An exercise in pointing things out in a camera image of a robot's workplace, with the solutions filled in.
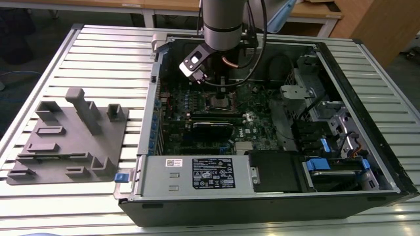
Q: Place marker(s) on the grey power supply unit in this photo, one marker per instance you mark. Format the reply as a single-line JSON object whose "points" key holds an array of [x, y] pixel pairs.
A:
{"points": [[154, 172]]}

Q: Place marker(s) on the silver finned heat sink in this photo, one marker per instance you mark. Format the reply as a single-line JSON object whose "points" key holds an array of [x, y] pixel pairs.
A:
{"points": [[243, 145]]}

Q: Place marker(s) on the black PC case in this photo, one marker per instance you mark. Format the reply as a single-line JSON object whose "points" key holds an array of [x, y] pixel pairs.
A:
{"points": [[230, 209]]}

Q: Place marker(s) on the black graphics card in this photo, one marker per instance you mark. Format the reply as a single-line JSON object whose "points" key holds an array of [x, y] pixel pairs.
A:
{"points": [[211, 134]]}

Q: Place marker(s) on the hard disk in blue carrier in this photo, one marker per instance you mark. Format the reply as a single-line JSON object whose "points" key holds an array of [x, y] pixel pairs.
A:
{"points": [[331, 173]]}

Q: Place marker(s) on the silver CPU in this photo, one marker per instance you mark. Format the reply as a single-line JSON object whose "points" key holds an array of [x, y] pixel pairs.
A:
{"points": [[220, 104]]}

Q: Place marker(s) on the black RAM slot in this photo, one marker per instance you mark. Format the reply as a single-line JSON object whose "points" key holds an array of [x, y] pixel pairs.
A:
{"points": [[216, 115], [216, 111]]}

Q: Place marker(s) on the green motherboard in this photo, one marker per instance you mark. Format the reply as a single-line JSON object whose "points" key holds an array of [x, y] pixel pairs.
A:
{"points": [[259, 123]]}

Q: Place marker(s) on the black disk bay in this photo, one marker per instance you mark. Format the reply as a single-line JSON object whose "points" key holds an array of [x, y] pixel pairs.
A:
{"points": [[306, 132]]}

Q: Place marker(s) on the blue carrier tab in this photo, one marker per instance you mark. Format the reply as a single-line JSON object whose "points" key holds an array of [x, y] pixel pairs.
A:
{"points": [[324, 145]]}

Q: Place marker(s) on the CPU socket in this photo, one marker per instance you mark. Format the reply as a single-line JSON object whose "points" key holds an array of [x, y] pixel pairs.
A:
{"points": [[234, 103]]}

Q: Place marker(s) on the grey parts rack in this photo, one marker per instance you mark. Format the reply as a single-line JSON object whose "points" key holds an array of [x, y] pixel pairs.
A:
{"points": [[75, 147]]}

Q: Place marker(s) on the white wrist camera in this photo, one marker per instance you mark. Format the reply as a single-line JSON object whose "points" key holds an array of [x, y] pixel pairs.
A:
{"points": [[194, 61]]}

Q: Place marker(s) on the silver drive cage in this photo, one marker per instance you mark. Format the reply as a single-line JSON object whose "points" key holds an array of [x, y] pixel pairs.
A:
{"points": [[308, 73]]}

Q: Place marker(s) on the wooden cabinet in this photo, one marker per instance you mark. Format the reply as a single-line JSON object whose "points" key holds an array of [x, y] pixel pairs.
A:
{"points": [[387, 24]]}

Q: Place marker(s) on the wooden desk white legs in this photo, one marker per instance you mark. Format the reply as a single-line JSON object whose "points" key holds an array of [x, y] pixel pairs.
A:
{"points": [[82, 3], [311, 13]]}

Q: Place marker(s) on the blue case latch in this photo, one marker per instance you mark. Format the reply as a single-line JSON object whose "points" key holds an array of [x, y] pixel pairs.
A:
{"points": [[122, 178]]}

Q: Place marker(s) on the silver metal bracket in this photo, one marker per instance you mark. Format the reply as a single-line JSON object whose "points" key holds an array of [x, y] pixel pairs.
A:
{"points": [[295, 92]]}

